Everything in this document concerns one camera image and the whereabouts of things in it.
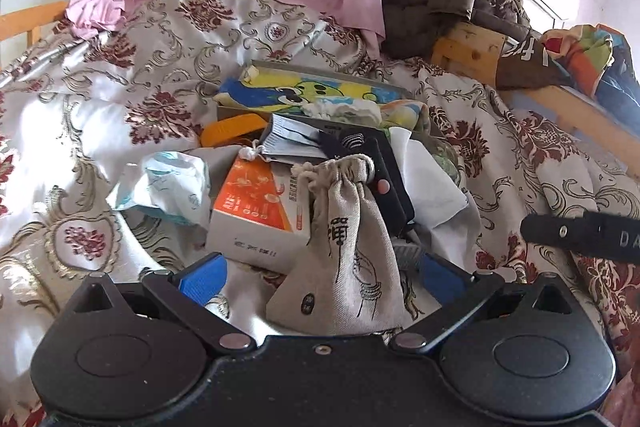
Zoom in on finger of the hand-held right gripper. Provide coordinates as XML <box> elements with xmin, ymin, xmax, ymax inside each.
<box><xmin>520</xmin><ymin>209</ymin><xmax>640</xmax><ymax>265</ymax></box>

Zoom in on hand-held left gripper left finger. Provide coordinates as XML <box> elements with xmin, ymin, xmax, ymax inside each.
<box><xmin>65</xmin><ymin>252</ymin><xmax>256</xmax><ymax>354</ymax></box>

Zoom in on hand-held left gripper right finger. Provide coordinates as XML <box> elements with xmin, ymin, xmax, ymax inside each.
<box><xmin>390</xmin><ymin>252</ymin><xmax>576</xmax><ymax>355</ymax></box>

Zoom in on light blue tissue packet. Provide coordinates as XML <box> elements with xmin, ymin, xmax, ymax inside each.
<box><xmin>106</xmin><ymin>151</ymin><xmax>213</xmax><ymax>228</ymax></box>

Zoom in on linen drawstring pouch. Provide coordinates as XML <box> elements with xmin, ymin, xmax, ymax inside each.
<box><xmin>265</xmin><ymin>156</ymin><xmax>416</xmax><ymax>338</ymax></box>

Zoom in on orange and white box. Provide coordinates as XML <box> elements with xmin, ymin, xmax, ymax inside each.
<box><xmin>206</xmin><ymin>154</ymin><xmax>313</xmax><ymax>270</ymax></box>

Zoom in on black remote-like device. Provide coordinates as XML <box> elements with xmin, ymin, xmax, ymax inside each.
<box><xmin>320</xmin><ymin>129</ymin><xmax>416</xmax><ymax>238</ymax></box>

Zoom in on orange plastic object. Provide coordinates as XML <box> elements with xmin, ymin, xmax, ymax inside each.
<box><xmin>200</xmin><ymin>114</ymin><xmax>271</xmax><ymax>148</ymax></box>

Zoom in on grey fabric pack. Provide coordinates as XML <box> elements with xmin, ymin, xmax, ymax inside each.
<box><xmin>260</xmin><ymin>114</ymin><xmax>341</xmax><ymax>165</ymax></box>

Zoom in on colourful patchwork cloth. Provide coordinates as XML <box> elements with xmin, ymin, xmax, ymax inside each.
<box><xmin>542</xmin><ymin>24</ymin><xmax>640</xmax><ymax>108</ymax></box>

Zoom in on brown cloth with white print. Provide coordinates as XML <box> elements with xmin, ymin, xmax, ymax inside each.
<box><xmin>495</xmin><ymin>34</ymin><xmax>576</xmax><ymax>90</ymax></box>

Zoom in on white crumpled tissue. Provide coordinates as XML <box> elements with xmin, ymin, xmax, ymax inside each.
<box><xmin>305</xmin><ymin>99</ymin><xmax>381</xmax><ymax>125</ymax></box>

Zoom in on floral bed blanket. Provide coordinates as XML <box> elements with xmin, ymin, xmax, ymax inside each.
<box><xmin>0</xmin><ymin>0</ymin><xmax>640</xmax><ymax>427</ymax></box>

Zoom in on light wooden bed frame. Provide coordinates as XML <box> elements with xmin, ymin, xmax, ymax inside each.
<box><xmin>430</xmin><ymin>23</ymin><xmax>640</xmax><ymax>180</ymax></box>

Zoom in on orange wooden bed rail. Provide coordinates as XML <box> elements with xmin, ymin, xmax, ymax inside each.
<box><xmin>0</xmin><ymin>2</ymin><xmax>68</xmax><ymax>68</ymax></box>

